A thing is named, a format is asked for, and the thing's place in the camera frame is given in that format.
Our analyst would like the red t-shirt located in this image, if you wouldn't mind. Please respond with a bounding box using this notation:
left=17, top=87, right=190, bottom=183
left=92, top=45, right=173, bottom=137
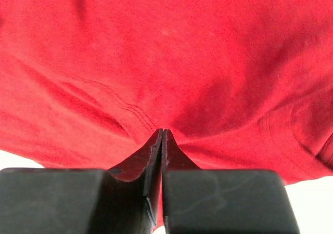
left=0, top=0, right=333, bottom=231

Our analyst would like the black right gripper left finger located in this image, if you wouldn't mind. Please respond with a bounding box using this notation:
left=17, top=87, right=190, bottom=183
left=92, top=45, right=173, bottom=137
left=1, top=129, right=163, bottom=233

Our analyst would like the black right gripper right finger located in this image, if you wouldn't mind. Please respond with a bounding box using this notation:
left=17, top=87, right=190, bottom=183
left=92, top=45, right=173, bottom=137
left=161, top=129, right=300, bottom=234

